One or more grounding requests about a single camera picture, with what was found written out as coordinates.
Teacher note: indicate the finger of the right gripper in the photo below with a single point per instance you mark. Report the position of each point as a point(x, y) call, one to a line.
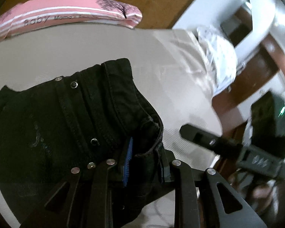
point(219, 145)

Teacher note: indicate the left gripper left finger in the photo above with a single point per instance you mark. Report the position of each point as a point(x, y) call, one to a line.
point(126, 166)

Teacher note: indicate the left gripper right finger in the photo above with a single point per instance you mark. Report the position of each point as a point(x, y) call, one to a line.
point(167, 157)

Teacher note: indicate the black denim pants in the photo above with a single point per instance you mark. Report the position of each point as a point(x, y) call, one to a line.
point(63, 144)

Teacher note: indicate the person's right hand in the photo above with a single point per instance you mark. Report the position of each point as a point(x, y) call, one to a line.
point(259, 195)

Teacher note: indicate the white patterned blanket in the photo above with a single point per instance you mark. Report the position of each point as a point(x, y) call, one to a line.
point(221, 57)

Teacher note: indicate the beige textured bed mat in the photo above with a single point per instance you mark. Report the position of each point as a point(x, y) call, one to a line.
point(168, 69)

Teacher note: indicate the brown wooden door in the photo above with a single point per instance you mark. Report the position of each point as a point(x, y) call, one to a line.
point(267, 61)

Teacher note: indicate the pink striped pillow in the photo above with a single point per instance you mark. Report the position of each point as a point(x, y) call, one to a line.
point(37, 14)

